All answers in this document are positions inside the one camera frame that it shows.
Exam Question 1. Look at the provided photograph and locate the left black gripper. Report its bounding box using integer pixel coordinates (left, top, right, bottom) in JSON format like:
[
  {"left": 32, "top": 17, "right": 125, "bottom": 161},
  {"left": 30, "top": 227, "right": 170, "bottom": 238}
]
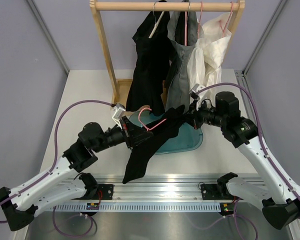
[{"left": 92, "top": 116, "right": 153, "bottom": 154}]

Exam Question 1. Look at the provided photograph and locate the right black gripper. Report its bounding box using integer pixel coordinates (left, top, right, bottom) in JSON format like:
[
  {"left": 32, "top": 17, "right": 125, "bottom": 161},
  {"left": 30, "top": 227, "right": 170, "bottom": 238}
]
[{"left": 181, "top": 97, "right": 227, "bottom": 130}]

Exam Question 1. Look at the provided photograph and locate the pink wire hanger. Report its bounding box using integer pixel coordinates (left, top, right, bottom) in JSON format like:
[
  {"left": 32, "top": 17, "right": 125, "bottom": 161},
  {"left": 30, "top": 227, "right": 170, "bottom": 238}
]
[{"left": 137, "top": 107, "right": 167, "bottom": 132}]

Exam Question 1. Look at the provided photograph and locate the black skirt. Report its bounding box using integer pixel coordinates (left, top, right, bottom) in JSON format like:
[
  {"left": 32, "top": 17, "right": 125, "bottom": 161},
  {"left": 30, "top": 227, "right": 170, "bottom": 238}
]
[{"left": 122, "top": 105, "right": 185, "bottom": 184}]

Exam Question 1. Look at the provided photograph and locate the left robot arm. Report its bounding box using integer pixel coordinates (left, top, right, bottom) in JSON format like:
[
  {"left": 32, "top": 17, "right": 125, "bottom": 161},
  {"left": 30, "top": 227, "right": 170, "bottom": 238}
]
[{"left": 0, "top": 116, "right": 154, "bottom": 232}]

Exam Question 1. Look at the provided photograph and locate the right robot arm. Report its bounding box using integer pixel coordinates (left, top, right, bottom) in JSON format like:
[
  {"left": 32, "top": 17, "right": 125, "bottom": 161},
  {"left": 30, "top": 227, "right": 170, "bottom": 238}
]
[{"left": 186, "top": 91, "right": 300, "bottom": 230}]

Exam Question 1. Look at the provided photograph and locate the pink hanger far right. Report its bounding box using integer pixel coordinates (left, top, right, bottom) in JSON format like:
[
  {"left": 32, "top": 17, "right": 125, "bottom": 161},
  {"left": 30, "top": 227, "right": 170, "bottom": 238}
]
[{"left": 219, "top": 1, "right": 234, "bottom": 37}]

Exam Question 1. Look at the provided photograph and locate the white wooden hanger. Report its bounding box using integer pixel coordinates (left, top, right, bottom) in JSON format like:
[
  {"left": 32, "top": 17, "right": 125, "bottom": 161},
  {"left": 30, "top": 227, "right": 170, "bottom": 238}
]
[{"left": 148, "top": 1, "right": 165, "bottom": 39}]

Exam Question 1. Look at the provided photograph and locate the pink hanger under grey dress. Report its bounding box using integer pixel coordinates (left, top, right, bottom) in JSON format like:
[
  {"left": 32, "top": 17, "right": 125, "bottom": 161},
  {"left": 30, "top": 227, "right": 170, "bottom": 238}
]
[{"left": 184, "top": 0, "right": 191, "bottom": 46}]

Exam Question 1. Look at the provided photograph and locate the pink hanger middle right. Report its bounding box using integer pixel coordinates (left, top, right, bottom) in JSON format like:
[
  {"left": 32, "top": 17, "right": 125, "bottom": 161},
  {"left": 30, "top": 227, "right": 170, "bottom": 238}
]
[{"left": 197, "top": 1, "right": 204, "bottom": 39}]

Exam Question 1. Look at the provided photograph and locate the teal plastic tray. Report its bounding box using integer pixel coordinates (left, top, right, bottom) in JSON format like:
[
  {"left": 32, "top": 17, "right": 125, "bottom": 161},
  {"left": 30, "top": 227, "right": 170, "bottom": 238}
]
[{"left": 128, "top": 110, "right": 204, "bottom": 155}]

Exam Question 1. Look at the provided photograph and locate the black dress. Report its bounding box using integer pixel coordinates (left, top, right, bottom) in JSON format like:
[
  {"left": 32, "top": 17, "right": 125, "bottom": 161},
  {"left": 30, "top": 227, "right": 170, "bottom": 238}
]
[{"left": 125, "top": 11, "right": 172, "bottom": 116}]

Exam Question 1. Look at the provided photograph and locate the wooden clothes rack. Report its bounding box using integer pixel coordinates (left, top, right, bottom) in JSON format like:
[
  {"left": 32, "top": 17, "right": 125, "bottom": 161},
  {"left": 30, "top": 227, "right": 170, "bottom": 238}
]
[{"left": 89, "top": 0, "right": 246, "bottom": 105}]

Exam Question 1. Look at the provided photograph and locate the white pleated blouse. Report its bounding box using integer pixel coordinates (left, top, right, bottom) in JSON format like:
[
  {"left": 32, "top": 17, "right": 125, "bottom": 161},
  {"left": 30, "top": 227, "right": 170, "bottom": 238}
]
[{"left": 187, "top": 38, "right": 206, "bottom": 90}]

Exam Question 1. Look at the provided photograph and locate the cream white garment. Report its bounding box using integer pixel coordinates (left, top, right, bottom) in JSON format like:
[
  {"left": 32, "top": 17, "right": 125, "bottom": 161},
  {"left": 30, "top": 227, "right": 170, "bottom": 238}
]
[{"left": 201, "top": 12, "right": 233, "bottom": 101}]

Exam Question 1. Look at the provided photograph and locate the grey dress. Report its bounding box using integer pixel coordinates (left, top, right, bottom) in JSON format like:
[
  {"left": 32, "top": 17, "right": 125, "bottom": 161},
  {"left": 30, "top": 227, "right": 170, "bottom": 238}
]
[{"left": 164, "top": 11, "right": 198, "bottom": 111}]

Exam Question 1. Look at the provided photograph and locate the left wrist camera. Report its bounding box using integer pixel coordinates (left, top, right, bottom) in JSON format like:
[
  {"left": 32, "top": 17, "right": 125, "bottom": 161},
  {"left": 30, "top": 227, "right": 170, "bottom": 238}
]
[{"left": 111, "top": 103, "right": 126, "bottom": 129}]

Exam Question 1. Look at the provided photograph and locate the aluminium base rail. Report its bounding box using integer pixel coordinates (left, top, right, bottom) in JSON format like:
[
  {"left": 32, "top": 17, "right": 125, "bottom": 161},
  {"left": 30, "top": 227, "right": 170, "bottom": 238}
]
[{"left": 47, "top": 173, "right": 266, "bottom": 204}]

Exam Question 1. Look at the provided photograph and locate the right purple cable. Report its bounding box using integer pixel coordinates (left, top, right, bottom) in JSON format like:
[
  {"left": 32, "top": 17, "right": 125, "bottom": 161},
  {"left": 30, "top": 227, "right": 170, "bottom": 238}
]
[{"left": 194, "top": 82, "right": 300, "bottom": 216}]

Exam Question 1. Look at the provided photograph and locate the slotted cable duct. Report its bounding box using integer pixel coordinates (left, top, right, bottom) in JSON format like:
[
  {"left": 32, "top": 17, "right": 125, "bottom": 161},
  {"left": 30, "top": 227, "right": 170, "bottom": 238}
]
[{"left": 49, "top": 201, "right": 230, "bottom": 213}]

